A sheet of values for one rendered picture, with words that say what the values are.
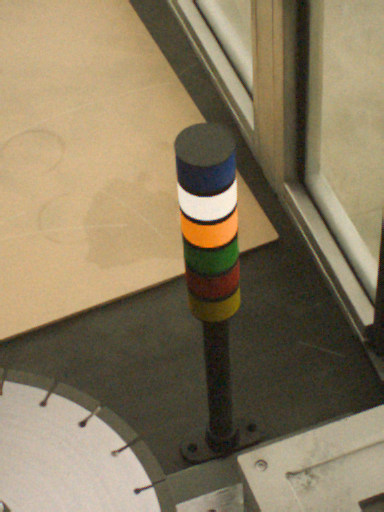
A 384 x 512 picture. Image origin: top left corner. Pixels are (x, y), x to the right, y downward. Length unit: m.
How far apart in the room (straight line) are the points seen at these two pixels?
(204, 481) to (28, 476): 0.26
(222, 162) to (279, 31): 0.37
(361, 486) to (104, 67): 0.74
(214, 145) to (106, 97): 0.65
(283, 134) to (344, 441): 0.40
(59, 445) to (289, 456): 0.19
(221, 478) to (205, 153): 0.41
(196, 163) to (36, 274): 0.51
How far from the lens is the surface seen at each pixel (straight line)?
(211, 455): 1.30
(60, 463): 1.08
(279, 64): 1.35
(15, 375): 1.13
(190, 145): 0.99
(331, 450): 1.13
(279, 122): 1.41
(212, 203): 1.00
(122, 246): 1.46
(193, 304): 1.11
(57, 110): 1.62
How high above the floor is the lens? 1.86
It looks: 50 degrees down
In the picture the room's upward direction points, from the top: 4 degrees counter-clockwise
